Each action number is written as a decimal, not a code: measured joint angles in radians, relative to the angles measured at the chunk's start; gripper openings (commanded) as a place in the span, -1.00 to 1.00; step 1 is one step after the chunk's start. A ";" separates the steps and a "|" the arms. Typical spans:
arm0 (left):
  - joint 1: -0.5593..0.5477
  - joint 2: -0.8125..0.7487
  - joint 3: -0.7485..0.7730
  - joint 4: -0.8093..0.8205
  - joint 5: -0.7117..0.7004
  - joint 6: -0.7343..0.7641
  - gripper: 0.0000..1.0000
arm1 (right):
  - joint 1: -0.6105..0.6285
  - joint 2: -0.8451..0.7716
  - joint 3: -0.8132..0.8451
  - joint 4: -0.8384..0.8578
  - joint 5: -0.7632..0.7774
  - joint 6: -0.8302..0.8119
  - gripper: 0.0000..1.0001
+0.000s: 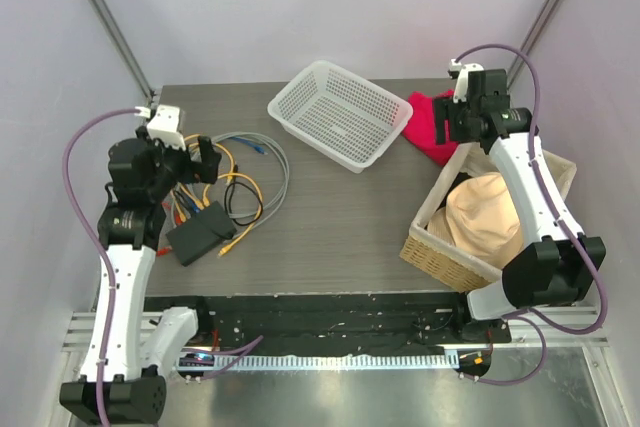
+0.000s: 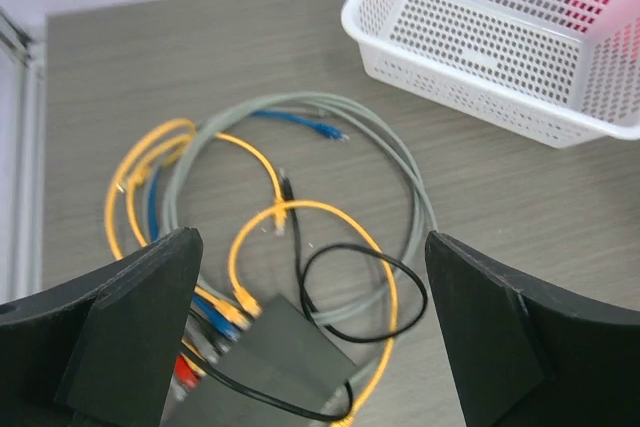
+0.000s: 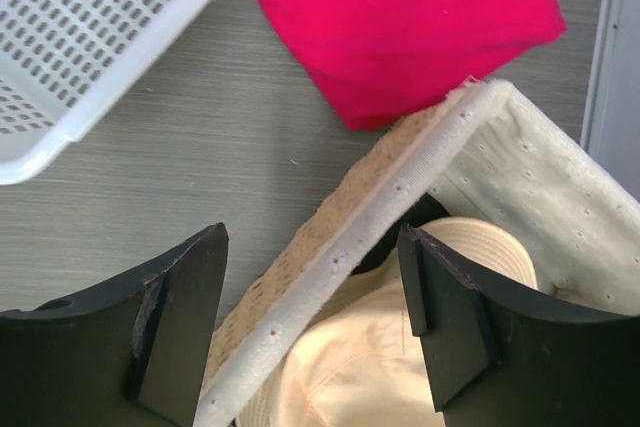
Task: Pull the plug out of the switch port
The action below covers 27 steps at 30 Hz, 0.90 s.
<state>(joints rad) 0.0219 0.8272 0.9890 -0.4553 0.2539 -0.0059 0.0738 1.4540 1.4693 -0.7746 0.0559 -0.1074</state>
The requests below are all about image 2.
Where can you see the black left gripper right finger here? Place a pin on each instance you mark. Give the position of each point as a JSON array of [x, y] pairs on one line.
[[525, 352]]

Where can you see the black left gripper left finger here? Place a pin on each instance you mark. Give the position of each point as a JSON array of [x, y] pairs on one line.
[[99, 350]]

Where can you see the white perforated plastic basket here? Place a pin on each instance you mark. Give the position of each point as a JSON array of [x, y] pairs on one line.
[[511, 63]]

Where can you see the black network switch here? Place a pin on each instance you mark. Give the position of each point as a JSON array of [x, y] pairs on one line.
[[282, 355]]

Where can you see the aluminium frame rail left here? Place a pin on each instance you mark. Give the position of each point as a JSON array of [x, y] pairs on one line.
[[23, 125]]

